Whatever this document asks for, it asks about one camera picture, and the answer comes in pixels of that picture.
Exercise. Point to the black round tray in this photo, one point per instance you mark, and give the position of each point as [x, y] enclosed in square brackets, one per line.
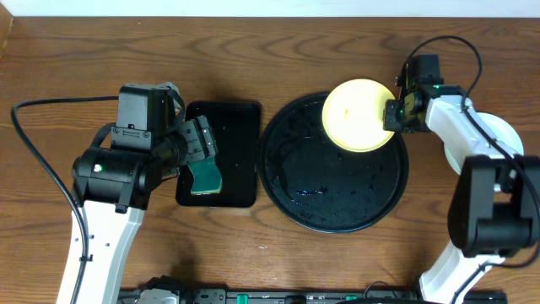
[321, 186]

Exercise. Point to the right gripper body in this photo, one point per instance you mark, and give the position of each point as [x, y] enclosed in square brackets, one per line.
[396, 118]

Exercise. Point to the mint plate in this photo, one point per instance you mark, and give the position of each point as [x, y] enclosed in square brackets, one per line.
[502, 129]

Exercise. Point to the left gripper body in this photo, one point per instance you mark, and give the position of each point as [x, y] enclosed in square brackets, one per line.
[200, 139]

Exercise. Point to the yellow plate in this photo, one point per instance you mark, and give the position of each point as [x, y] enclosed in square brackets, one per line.
[352, 115]

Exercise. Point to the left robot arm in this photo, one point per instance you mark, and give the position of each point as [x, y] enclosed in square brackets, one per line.
[151, 141]

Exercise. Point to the green yellow sponge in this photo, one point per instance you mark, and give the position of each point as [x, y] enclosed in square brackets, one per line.
[207, 178]

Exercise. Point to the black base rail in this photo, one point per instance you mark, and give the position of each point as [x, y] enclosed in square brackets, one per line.
[164, 289]

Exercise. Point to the black rectangular tray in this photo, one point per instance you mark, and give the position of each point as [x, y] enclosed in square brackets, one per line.
[236, 127]

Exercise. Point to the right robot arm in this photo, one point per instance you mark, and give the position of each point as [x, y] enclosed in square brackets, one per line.
[494, 211]

